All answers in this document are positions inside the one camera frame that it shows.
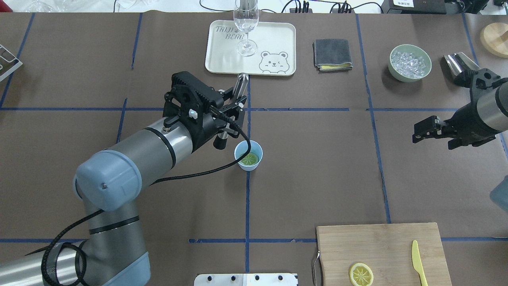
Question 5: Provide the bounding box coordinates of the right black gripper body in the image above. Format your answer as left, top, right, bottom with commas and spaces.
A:
441, 68, 501, 150

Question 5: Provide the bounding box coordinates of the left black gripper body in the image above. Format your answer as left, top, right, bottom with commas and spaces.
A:
163, 71, 227, 151

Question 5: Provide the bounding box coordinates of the lemon slice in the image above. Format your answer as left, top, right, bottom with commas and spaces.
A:
348, 262, 374, 286
240, 152, 260, 166

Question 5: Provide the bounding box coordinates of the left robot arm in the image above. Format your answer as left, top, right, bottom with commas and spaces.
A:
1, 71, 249, 286

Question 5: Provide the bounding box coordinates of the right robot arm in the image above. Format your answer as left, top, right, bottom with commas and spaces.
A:
412, 68, 508, 150

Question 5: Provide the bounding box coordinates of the blue plastic cup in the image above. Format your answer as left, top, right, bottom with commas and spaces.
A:
234, 140, 263, 171

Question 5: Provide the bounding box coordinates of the wooden cup tree stand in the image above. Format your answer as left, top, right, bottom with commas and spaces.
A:
480, 22, 508, 58

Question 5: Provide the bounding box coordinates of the steel ice scoop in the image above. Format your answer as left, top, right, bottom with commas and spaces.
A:
443, 52, 480, 88

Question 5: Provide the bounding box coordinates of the green bowl of ice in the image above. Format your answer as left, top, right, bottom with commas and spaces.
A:
388, 44, 432, 83

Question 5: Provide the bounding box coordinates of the cream bear tray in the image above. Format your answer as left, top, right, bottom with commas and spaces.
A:
205, 20, 297, 76

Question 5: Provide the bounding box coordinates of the clear wine glass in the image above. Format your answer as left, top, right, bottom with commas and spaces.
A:
233, 0, 260, 57

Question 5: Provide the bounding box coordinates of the grey yellow folded cloth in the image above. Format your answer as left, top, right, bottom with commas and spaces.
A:
313, 39, 353, 72

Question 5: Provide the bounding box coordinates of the wooden cutting board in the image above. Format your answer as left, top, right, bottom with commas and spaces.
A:
312, 222, 452, 286

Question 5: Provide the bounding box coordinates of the yellow plastic knife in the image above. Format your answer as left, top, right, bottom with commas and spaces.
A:
411, 240, 428, 286

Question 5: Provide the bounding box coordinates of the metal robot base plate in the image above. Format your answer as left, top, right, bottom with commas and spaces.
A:
194, 273, 299, 286

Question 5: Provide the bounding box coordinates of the white wire cup rack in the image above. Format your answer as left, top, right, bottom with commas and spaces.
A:
0, 45, 23, 81

